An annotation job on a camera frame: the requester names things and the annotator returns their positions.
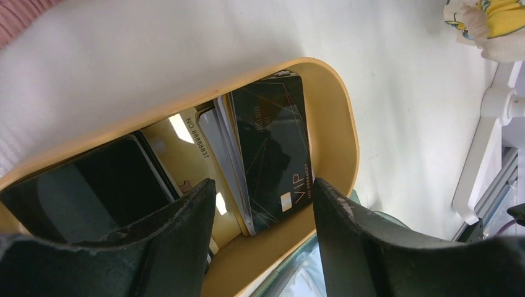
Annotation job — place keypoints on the tan oval tray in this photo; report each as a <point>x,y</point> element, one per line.
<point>334,156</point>

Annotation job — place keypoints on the pink crumpled cloth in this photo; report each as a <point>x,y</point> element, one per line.
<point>18,15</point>

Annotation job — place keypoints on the dinosaur print yellow garment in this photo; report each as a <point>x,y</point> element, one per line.
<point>495,27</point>

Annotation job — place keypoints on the gold card in tray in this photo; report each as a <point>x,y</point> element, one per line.
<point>180,145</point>

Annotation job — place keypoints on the black card in tray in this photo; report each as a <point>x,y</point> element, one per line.
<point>272,135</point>
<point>94,193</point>

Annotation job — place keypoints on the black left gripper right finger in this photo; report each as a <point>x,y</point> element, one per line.
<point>364,254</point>

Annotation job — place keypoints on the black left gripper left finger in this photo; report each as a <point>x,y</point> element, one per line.
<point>162,254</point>

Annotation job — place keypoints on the green leather card holder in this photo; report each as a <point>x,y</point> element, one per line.
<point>300,274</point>

